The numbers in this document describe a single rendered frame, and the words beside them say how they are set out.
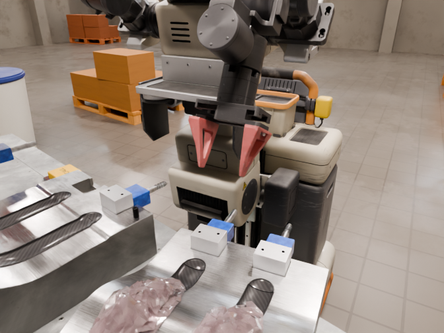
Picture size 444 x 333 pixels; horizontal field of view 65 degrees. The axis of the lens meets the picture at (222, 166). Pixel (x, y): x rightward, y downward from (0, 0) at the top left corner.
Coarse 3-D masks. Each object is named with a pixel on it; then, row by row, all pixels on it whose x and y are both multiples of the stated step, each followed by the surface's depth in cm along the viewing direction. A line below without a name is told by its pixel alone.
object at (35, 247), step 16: (64, 192) 67; (32, 208) 63; (48, 208) 62; (0, 224) 59; (64, 224) 58; (80, 224) 58; (32, 240) 54; (48, 240) 55; (0, 256) 51; (16, 256) 52; (32, 256) 51
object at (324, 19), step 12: (324, 12) 70; (288, 24) 68; (300, 24) 67; (312, 24) 67; (324, 24) 69; (276, 36) 73; (288, 36) 71; (300, 36) 70; (312, 36) 69; (324, 36) 68
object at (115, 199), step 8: (136, 184) 66; (160, 184) 68; (104, 192) 61; (112, 192) 61; (120, 192) 61; (128, 192) 61; (136, 192) 64; (144, 192) 64; (152, 192) 67; (104, 200) 61; (112, 200) 59; (120, 200) 59; (128, 200) 61; (136, 200) 63; (144, 200) 64; (112, 208) 60; (120, 208) 60; (128, 208) 61
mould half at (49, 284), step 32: (32, 192) 67; (96, 192) 66; (32, 224) 58; (96, 224) 57; (128, 224) 57; (64, 256) 51; (96, 256) 54; (128, 256) 59; (0, 288) 44; (32, 288) 47; (64, 288) 51; (96, 288) 55; (0, 320) 45; (32, 320) 48
